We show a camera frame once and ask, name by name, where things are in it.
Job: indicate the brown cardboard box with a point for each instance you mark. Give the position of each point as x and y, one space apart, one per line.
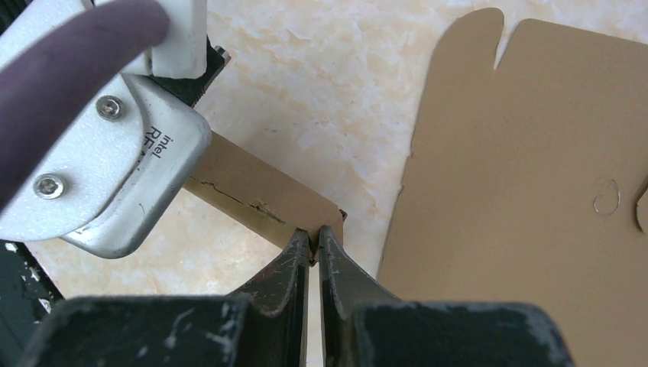
262 198

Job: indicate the large brown cardboard sheet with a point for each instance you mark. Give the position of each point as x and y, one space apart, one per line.
524 182

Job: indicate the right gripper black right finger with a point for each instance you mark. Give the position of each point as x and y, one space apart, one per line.
363 324

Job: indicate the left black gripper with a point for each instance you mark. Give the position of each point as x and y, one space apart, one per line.
190 91

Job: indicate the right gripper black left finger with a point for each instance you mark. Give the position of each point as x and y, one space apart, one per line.
261 323

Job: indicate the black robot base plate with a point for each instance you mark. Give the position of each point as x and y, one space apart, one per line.
27 296

